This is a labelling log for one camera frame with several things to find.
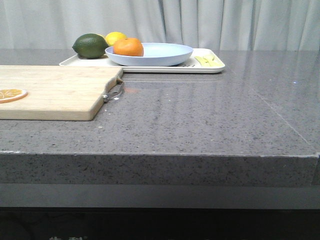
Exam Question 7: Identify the wooden cutting board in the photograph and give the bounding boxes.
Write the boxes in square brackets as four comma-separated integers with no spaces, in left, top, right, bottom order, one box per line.
[0,65,123,121]

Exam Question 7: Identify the orange slice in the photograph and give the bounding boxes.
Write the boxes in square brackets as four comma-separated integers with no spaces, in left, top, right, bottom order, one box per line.
[0,88,28,104]

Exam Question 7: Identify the green lime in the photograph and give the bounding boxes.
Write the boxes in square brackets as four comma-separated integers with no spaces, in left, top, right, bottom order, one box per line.
[72,33,108,59]

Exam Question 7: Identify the whole orange fruit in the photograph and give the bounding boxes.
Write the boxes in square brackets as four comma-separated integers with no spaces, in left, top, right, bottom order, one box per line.
[113,37,144,57]

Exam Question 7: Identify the light blue plate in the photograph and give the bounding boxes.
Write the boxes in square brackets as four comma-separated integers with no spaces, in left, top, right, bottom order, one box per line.
[105,43,194,67]

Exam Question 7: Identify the cream white tray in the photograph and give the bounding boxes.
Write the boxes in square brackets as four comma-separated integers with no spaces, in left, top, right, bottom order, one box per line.
[59,48,226,74]

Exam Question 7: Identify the grey white curtain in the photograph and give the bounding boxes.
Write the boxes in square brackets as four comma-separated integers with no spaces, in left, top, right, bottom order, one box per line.
[0,0,320,51]

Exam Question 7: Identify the pale yellow fruit slices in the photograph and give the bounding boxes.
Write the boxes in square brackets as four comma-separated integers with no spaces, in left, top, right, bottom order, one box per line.
[194,55,223,67]

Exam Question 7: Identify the yellow lemon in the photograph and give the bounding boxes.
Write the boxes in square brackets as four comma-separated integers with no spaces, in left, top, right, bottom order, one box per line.
[104,31,127,47]

